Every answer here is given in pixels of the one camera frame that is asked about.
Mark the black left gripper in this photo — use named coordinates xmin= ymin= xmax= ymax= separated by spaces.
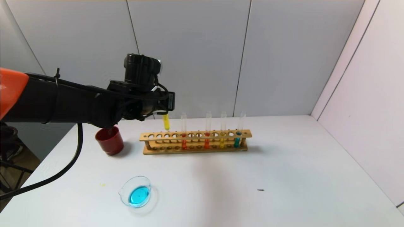
xmin=142 ymin=91 xmax=175 ymax=116

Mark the orange pigment glass test tube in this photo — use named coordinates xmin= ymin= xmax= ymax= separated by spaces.
xmin=204 ymin=111 xmax=212 ymax=149
xmin=181 ymin=113 xmax=187 ymax=150

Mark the wooden test tube rack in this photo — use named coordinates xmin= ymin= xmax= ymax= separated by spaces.
xmin=140 ymin=129 xmax=253 ymax=155

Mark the blue pigment glass test tube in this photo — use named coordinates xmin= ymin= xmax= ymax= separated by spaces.
xmin=234 ymin=111 xmax=246 ymax=148

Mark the clear glass beaker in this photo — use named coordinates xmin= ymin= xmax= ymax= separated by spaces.
xmin=119 ymin=176 xmax=159 ymax=213

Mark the red plastic cup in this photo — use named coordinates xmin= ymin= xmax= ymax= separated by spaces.
xmin=95 ymin=125 xmax=124 ymax=156

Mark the black tripod stand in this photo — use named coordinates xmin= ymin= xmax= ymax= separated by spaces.
xmin=0 ymin=123 xmax=34 ymax=202

